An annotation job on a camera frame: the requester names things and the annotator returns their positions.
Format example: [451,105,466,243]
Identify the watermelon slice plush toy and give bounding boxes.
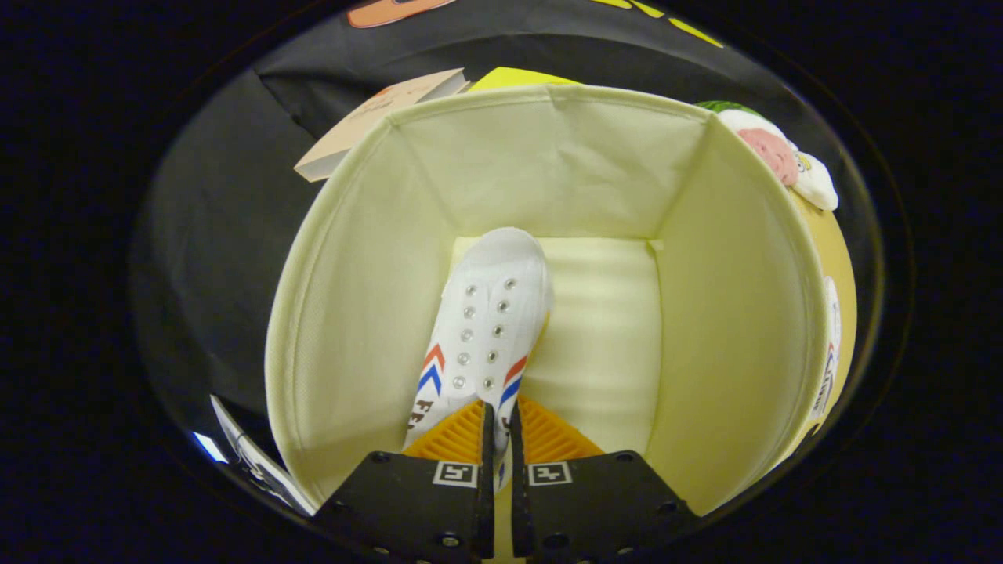
[696,99,800,187]

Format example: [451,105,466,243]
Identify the white edged panel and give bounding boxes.
[210,394,316,518]

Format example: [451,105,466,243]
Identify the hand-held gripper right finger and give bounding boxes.
[509,398,701,563]

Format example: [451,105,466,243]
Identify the white canvas shoe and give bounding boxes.
[809,274,844,421]
[402,227,554,494]

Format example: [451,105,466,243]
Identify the yellow book with red circle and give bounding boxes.
[469,67,582,93]

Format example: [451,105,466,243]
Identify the beige book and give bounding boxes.
[295,68,470,183]

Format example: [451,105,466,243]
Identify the pale green fabric storage box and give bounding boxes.
[265,82,831,518]

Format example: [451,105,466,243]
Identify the white plush toy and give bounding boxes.
[788,145,840,212]

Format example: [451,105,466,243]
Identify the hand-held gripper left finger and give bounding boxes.
[312,399,497,562]

